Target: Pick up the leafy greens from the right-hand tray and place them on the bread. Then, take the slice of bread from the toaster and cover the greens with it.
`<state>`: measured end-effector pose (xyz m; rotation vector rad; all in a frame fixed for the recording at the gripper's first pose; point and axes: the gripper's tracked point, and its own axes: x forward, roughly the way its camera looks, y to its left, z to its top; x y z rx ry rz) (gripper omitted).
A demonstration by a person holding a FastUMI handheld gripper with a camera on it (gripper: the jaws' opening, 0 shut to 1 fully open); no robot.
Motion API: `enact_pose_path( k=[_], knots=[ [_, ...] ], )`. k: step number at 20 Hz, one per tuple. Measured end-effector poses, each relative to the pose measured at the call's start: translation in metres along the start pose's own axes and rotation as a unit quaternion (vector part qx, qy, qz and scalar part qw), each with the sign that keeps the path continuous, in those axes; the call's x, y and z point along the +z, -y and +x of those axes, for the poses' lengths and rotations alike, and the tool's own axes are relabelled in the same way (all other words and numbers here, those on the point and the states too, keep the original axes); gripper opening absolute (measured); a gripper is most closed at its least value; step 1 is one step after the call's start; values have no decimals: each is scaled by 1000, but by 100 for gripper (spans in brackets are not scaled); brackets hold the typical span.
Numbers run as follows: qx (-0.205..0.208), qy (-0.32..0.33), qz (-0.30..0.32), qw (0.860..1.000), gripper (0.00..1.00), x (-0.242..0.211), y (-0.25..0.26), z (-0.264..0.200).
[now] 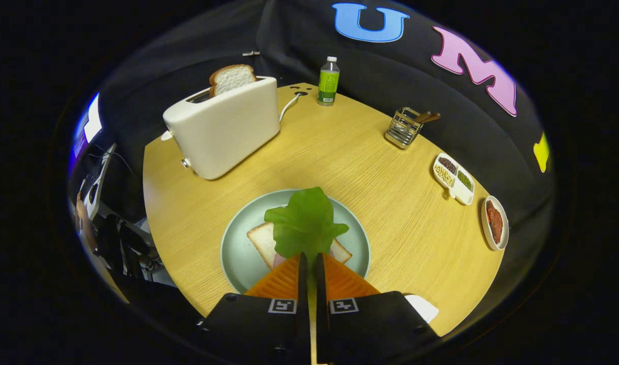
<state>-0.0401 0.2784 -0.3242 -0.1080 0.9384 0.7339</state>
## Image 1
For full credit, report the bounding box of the round white meat plate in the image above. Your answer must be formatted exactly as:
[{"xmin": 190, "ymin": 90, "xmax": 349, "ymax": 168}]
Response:
[{"xmin": 481, "ymin": 195, "xmax": 509, "ymax": 251}]

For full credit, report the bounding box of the white divided dish with beans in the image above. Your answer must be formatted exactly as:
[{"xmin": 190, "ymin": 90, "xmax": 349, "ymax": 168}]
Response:
[{"xmin": 433, "ymin": 153, "xmax": 476, "ymax": 206}]

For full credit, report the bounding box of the wire cutlery holder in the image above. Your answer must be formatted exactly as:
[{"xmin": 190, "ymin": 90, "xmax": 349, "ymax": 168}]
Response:
[{"xmin": 384, "ymin": 107, "xmax": 424, "ymax": 150}]

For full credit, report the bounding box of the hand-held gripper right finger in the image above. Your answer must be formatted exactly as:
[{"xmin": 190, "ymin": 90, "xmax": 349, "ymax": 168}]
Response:
[{"xmin": 315, "ymin": 252, "xmax": 439, "ymax": 365}]

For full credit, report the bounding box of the black office chair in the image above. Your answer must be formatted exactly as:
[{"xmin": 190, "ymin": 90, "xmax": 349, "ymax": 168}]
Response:
[{"xmin": 96, "ymin": 213, "xmax": 163, "ymax": 284}]

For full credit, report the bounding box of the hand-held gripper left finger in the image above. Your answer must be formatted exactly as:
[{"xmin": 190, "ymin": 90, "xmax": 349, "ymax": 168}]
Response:
[{"xmin": 200, "ymin": 252, "xmax": 310, "ymax": 365}]

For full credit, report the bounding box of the pink ham slice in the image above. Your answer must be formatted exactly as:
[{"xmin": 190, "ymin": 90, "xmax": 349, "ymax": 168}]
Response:
[{"xmin": 272, "ymin": 238, "xmax": 343, "ymax": 269}]

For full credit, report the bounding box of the toasted bread slice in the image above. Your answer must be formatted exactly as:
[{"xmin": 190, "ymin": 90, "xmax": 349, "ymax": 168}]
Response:
[{"xmin": 209, "ymin": 64, "xmax": 258, "ymax": 97}]

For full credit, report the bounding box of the white toaster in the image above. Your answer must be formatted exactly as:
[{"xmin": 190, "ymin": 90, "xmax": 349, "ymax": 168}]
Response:
[{"xmin": 161, "ymin": 76, "xmax": 281, "ymax": 181}]

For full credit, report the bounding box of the white square plate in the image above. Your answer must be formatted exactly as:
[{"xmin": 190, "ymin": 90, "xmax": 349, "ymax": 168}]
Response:
[{"xmin": 405, "ymin": 295, "xmax": 440, "ymax": 324}]

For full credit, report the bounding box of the pale green round plate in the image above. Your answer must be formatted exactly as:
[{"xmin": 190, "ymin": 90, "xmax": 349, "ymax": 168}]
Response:
[{"xmin": 221, "ymin": 189, "xmax": 371, "ymax": 295}]

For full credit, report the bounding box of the red meat slice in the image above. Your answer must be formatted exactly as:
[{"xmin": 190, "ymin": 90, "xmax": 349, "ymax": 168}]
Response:
[{"xmin": 486, "ymin": 200, "xmax": 503, "ymax": 245}]

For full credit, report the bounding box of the white toaster cable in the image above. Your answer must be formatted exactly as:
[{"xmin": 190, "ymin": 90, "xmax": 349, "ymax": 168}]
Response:
[{"xmin": 279, "ymin": 92, "xmax": 308, "ymax": 123}]

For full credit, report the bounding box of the computer monitor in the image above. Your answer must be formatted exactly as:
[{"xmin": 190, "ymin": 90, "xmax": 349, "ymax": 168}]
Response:
[{"xmin": 70, "ymin": 93, "xmax": 103, "ymax": 160}]

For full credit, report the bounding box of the green label drink bottle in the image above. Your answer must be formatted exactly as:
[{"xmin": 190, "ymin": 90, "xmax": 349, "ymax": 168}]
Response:
[{"xmin": 317, "ymin": 56, "xmax": 340, "ymax": 106}]

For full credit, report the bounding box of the green lettuce leaf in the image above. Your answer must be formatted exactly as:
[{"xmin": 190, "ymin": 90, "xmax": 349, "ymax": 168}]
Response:
[{"xmin": 264, "ymin": 187, "xmax": 349, "ymax": 267}]

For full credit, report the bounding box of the white bread slice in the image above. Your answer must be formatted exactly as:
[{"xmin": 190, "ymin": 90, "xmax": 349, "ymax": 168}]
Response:
[{"xmin": 246, "ymin": 222, "xmax": 353, "ymax": 270}]

